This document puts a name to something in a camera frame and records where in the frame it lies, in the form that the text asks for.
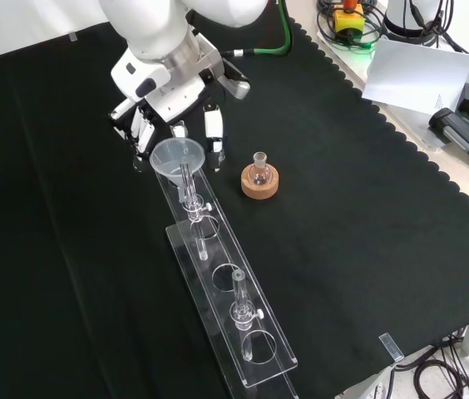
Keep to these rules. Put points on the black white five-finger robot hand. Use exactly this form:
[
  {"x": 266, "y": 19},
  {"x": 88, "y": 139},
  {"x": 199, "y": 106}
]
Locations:
[{"x": 164, "y": 95}]

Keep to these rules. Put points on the translucent plastic funnel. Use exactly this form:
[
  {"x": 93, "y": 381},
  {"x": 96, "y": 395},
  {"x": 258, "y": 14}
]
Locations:
[{"x": 164, "y": 162}]

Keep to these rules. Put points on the glass weighing funnel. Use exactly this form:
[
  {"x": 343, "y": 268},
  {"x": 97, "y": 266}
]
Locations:
[{"x": 178, "y": 131}]

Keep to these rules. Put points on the clear acrylic funnel stand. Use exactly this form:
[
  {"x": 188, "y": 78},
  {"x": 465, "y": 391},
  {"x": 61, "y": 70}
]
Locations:
[{"x": 222, "y": 307}]

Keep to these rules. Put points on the grey tape strip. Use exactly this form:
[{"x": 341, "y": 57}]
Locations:
[{"x": 72, "y": 37}]

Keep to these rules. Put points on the small glass round-bottom flask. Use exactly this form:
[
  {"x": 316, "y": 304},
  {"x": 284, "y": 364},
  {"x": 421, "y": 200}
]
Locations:
[{"x": 259, "y": 176}]

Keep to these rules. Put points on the yellow stop button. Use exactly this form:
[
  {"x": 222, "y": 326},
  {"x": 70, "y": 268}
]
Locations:
[{"x": 349, "y": 21}]

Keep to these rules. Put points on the black cloth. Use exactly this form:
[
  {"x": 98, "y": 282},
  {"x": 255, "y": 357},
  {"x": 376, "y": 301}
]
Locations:
[{"x": 342, "y": 249}]

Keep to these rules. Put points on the pale board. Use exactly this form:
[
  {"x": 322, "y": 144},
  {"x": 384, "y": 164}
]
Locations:
[{"x": 417, "y": 75}]

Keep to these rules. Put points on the black grey handheld device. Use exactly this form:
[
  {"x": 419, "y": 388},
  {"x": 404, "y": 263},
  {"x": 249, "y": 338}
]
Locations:
[{"x": 455, "y": 129}]

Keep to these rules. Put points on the clear tape strip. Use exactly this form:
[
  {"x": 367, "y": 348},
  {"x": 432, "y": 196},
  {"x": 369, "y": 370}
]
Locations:
[{"x": 391, "y": 347}]

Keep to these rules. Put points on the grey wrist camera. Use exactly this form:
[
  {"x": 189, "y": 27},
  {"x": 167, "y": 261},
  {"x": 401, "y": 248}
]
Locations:
[{"x": 238, "y": 89}]

